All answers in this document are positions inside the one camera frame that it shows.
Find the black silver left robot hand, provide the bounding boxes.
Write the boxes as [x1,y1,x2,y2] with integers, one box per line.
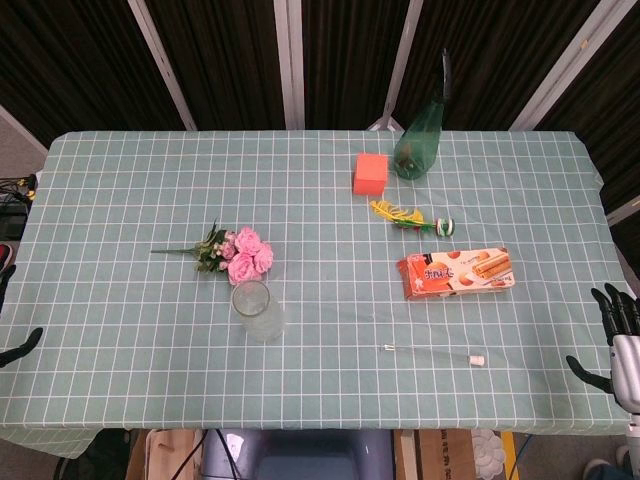
[0,264,44,369]

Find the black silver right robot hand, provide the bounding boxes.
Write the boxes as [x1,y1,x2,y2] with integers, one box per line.
[566,282,640,414]

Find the pink artificial flower bouquet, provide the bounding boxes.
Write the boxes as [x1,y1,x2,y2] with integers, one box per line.
[150,219,275,287]

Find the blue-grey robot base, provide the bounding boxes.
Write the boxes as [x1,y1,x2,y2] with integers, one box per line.
[202,428,394,480]

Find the light wooden board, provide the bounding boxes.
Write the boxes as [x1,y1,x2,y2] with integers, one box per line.
[124,428,204,480]

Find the glass tube with white cap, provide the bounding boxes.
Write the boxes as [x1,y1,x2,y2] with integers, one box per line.
[382,343,487,367]

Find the orange biscuit box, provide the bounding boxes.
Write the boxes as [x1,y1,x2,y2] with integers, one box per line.
[397,246,515,302]

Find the brown cardboard box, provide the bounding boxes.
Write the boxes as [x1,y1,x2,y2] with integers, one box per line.
[394,429,476,480]

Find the yellow green feather toy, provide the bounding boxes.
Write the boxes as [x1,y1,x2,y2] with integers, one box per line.
[369,199,456,239]

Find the green checked tablecloth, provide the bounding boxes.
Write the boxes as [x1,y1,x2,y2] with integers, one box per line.
[0,130,640,459]

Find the green spray bottle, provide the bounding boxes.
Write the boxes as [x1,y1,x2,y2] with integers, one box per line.
[393,48,455,181]

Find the orange cube block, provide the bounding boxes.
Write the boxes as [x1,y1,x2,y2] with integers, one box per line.
[352,152,390,196]

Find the dark pleated curtain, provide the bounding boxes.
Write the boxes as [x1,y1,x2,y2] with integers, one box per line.
[0,0,640,241]

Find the bundle of cables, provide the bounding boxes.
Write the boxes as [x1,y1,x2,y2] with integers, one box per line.
[0,173,39,202]

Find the white partition frame post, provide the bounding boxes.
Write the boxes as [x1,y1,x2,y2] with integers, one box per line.
[272,0,306,130]
[127,0,199,131]
[367,0,426,132]
[509,0,616,132]

